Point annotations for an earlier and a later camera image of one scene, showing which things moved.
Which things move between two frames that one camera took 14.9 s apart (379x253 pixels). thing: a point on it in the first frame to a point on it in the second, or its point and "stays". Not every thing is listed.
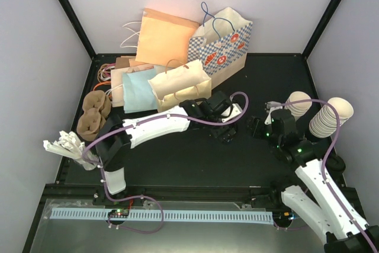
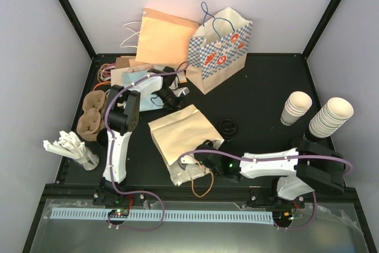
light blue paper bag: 138,94 stays
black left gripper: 217,133 to 179,104
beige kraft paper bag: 180,83 to 178,133
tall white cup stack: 324,122 stays
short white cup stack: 298,109 stays
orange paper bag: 163,39 stays
